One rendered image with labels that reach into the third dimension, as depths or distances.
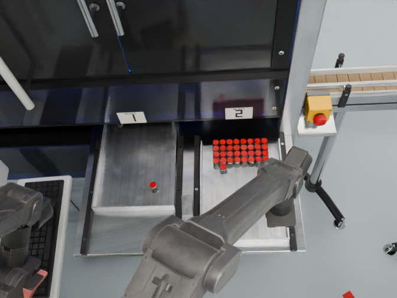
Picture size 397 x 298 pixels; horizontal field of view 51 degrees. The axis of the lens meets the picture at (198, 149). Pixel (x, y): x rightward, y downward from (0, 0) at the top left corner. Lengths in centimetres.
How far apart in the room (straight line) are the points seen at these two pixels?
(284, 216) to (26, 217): 56
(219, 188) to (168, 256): 85
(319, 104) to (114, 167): 69
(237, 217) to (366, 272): 169
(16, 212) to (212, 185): 68
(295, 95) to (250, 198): 66
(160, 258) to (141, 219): 82
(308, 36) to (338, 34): 195
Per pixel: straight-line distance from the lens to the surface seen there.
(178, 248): 51
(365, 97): 153
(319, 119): 134
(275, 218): 99
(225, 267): 51
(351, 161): 247
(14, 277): 97
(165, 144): 144
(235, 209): 62
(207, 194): 134
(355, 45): 300
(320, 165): 201
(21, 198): 90
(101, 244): 134
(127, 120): 137
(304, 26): 107
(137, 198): 137
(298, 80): 122
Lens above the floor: 211
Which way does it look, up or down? 60 degrees down
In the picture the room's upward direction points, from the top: 9 degrees counter-clockwise
